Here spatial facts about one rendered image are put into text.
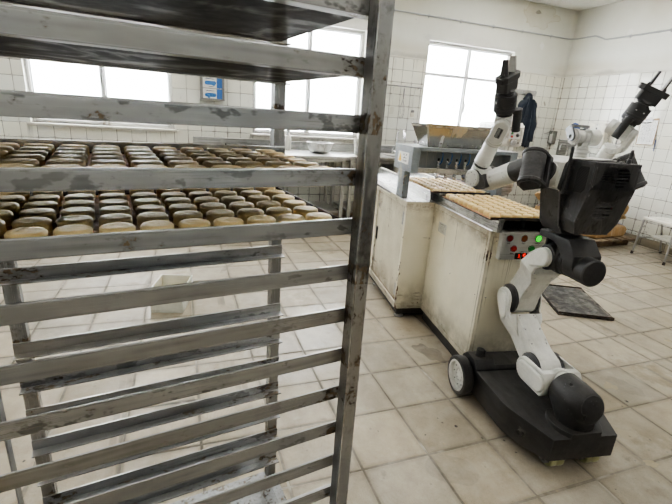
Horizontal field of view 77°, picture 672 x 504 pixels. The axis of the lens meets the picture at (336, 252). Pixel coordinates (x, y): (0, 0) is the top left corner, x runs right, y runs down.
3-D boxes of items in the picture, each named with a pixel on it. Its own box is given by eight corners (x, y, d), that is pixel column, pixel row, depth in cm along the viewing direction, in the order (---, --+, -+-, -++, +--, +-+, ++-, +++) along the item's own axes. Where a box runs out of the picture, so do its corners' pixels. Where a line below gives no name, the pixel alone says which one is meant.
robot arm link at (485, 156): (496, 137, 189) (477, 172, 203) (479, 140, 185) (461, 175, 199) (511, 151, 183) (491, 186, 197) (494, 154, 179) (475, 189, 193)
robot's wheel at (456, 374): (466, 348, 217) (452, 364, 233) (457, 348, 216) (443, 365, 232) (478, 385, 205) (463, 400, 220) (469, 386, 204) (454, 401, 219)
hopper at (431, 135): (408, 143, 288) (410, 122, 284) (482, 147, 299) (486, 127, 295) (424, 147, 262) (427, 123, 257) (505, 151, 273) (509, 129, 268)
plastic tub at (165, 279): (183, 313, 283) (182, 291, 278) (149, 313, 280) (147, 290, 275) (193, 295, 311) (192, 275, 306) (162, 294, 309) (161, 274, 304)
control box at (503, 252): (494, 257, 214) (499, 231, 210) (536, 257, 219) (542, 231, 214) (498, 259, 210) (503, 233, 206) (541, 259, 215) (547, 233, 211)
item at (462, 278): (417, 318, 299) (435, 193, 272) (462, 317, 306) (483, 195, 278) (463, 376, 234) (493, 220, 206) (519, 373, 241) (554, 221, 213)
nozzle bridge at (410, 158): (390, 191, 299) (396, 142, 289) (483, 195, 314) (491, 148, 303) (406, 201, 269) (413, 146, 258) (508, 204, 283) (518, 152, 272)
